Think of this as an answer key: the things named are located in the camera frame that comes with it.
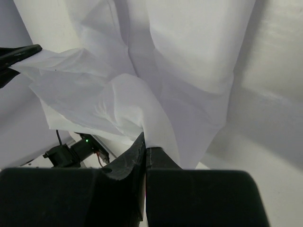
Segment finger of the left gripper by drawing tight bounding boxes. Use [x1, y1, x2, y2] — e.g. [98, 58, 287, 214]
[0, 44, 42, 70]
[0, 68, 20, 89]

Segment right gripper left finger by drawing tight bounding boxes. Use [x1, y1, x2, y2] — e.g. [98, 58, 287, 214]
[0, 134, 145, 227]

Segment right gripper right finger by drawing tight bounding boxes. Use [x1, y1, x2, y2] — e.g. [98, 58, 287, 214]
[146, 148, 269, 227]

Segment white long sleeve shirt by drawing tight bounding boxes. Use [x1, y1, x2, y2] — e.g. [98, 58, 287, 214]
[12, 0, 255, 169]

